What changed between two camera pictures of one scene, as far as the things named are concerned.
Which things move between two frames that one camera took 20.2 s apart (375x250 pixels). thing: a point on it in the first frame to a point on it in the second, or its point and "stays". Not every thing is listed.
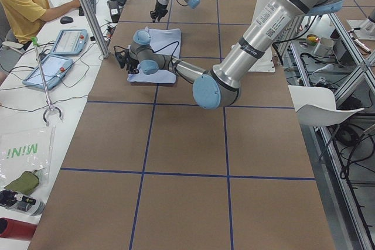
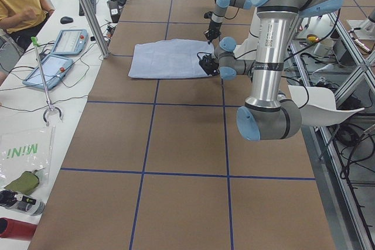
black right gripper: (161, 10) to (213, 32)
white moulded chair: (316, 106) stays
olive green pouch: (26, 183) stays
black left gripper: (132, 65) to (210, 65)
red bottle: (16, 229) stays
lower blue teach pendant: (51, 71) stays
